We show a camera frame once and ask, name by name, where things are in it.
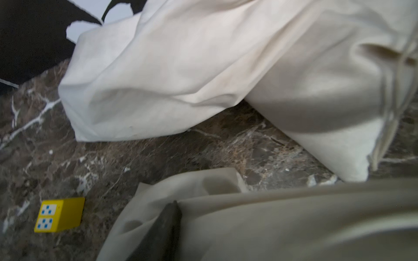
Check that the cream cloth bag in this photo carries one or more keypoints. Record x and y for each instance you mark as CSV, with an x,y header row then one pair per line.
x,y
325,91
223,221
175,64

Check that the yellow die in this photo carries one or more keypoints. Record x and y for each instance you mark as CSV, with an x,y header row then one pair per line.
x,y
59,215

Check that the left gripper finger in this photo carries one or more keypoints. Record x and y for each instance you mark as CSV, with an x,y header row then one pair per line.
x,y
160,242

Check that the beige bag drawstring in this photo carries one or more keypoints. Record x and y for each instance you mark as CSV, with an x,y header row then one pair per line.
x,y
396,100

